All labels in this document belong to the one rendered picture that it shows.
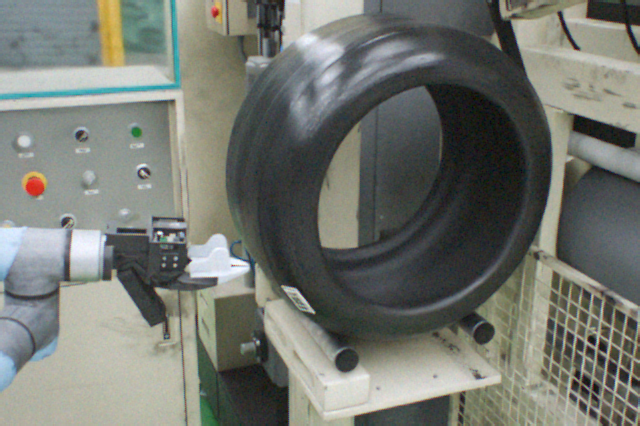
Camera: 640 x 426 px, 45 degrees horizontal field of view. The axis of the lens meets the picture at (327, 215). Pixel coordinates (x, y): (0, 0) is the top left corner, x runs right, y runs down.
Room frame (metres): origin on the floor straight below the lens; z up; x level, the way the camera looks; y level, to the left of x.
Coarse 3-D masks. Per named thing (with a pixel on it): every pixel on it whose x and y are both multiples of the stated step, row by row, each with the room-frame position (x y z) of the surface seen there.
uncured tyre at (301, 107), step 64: (320, 64) 1.24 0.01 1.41; (384, 64) 1.22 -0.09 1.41; (448, 64) 1.25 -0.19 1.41; (512, 64) 1.34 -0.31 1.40; (256, 128) 1.26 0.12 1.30; (320, 128) 1.18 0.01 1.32; (448, 128) 1.57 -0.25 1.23; (512, 128) 1.32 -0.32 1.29; (256, 192) 1.19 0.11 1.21; (320, 192) 1.17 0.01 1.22; (448, 192) 1.57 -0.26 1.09; (512, 192) 1.47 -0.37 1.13; (256, 256) 1.24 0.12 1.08; (320, 256) 1.17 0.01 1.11; (384, 256) 1.52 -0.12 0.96; (448, 256) 1.50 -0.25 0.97; (512, 256) 1.31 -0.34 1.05; (320, 320) 1.21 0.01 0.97; (384, 320) 1.22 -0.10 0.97; (448, 320) 1.27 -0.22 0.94
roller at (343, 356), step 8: (288, 304) 1.43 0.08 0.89; (296, 312) 1.38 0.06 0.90; (304, 320) 1.34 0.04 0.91; (312, 328) 1.30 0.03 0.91; (320, 328) 1.28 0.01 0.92; (320, 336) 1.26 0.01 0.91; (328, 336) 1.25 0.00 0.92; (336, 336) 1.24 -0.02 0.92; (320, 344) 1.26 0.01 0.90; (328, 344) 1.23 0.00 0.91; (336, 344) 1.22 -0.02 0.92; (344, 344) 1.22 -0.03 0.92; (328, 352) 1.22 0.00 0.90; (336, 352) 1.20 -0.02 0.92; (344, 352) 1.19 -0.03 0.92; (352, 352) 1.20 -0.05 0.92; (336, 360) 1.19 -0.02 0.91; (344, 360) 1.19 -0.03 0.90; (352, 360) 1.20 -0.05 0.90; (344, 368) 1.19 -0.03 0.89; (352, 368) 1.20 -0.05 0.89
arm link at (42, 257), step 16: (0, 240) 0.99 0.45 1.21; (16, 240) 0.99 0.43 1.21; (32, 240) 0.99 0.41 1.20; (48, 240) 1.00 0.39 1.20; (64, 240) 1.01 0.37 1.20; (0, 256) 0.97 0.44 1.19; (16, 256) 0.98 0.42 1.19; (32, 256) 0.98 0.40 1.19; (48, 256) 0.99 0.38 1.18; (64, 256) 0.99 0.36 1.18; (0, 272) 0.97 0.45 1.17; (16, 272) 0.98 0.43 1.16; (32, 272) 0.98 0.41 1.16; (48, 272) 0.99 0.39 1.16; (64, 272) 0.99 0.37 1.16; (16, 288) 0.98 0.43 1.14; (32, 288) 0.98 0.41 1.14; (48, 288) 0.99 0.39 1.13
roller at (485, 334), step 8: (472, 312) 1.34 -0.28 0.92; (464, 320) 1.33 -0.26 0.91; (472, 320) 1.32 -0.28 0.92; (480, 320) 1.31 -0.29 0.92; (464, 328) 1.33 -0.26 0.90; (472, 328) 1.30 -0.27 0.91; (480, 328) 1.29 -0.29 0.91; (488, 328) 1.30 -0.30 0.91; (472, 336) 1.30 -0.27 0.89; (480, 336) 1.29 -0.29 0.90; (488, 336) 1.30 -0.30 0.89; (480, 344) 1.30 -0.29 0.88
